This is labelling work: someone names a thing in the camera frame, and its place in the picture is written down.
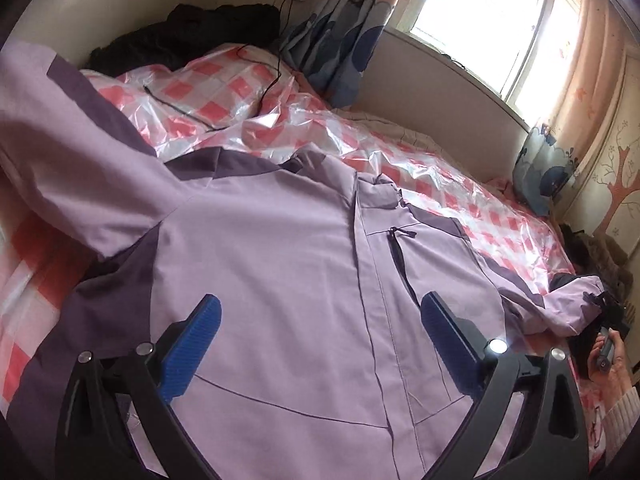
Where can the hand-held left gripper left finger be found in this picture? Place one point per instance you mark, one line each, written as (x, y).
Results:
(192, 340)

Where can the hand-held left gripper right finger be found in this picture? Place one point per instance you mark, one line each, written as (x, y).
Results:
(445, 332)

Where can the purple jacket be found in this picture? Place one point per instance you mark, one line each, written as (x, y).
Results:
(275, 260)

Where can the person's right forearm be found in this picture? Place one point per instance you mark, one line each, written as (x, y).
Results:
(622, 420)

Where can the black clothes pile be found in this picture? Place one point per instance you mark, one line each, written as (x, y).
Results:
(200, 30)

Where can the person's right hand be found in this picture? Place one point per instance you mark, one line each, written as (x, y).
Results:
(620, 366)

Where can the dark bag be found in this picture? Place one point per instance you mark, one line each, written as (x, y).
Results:
(575, 250)

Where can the pink and blue patterned curtain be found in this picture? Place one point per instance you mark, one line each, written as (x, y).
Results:
(340, 35)
(542, 175)

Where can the red checked plastic sheet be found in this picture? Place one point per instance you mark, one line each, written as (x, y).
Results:
(225, 95)

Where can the window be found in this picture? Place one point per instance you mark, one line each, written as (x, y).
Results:
(490, 10)

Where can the pink tree wall decal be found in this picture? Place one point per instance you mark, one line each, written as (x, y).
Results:
(620, 190)

